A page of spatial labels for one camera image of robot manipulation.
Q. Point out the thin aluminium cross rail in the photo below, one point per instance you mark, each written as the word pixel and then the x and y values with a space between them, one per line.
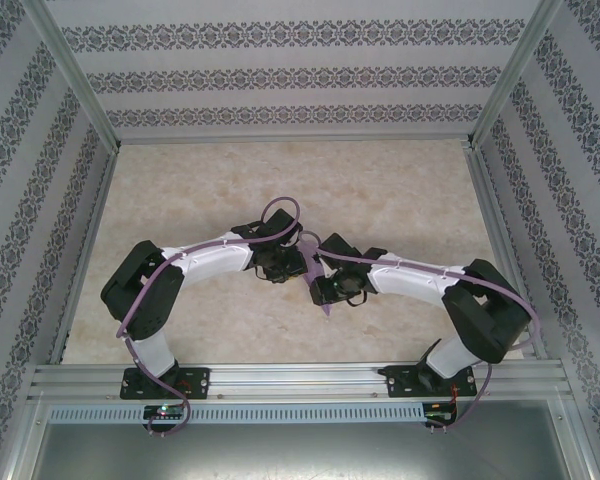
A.
pixel 290 139

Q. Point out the purple cloth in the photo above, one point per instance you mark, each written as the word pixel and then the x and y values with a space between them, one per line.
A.
pixel 312 265

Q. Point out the small circuit board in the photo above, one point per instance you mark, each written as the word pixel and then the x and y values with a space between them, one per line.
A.
pixel 162 411
pixel 437 407

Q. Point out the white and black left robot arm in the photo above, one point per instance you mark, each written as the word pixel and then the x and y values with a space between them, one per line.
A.
pixel 215 262

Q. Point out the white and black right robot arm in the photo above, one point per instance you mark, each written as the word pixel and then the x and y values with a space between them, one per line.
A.
pixel 410 285

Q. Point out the aluminium side rail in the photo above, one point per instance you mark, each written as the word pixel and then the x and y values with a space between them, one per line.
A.
pixel 500 240
pixel 87 250

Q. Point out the aluminium frame post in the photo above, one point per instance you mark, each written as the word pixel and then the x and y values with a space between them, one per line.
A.
pixel 75 80
pixel 515 75

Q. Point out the long aluminium base rail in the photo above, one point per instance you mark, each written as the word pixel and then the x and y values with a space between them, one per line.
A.
pixel 290 380

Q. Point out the grey metal sheet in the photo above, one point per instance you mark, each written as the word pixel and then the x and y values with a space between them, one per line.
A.
pixel 300 450

